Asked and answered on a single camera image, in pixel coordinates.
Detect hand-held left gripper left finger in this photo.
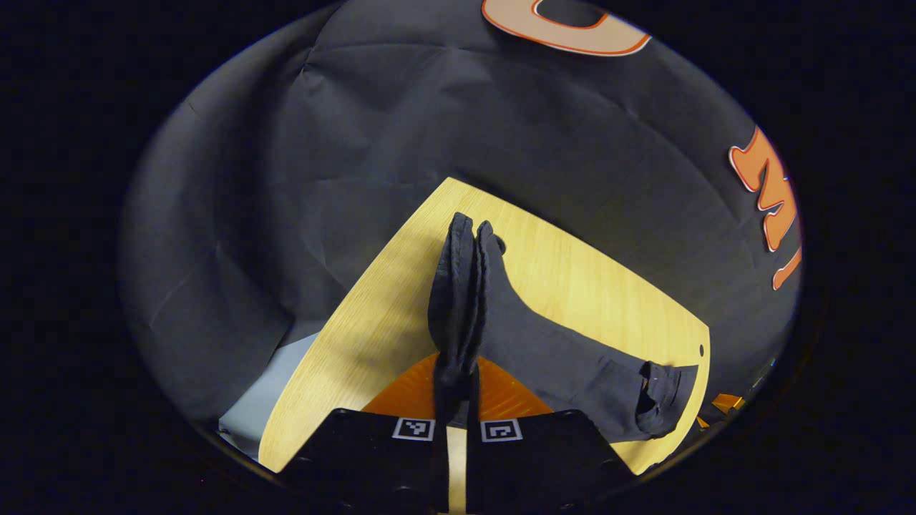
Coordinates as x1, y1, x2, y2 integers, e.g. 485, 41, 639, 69
278, 353, 450, 515

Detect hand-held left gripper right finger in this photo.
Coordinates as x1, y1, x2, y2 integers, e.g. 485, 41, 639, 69
465, 355, 639, 515

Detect dark grey jeans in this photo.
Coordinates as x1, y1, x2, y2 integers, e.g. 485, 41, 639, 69
427, 212, 699, 441

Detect black backdrop cloth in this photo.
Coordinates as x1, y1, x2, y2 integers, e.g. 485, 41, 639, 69
118, 0, 804, 430

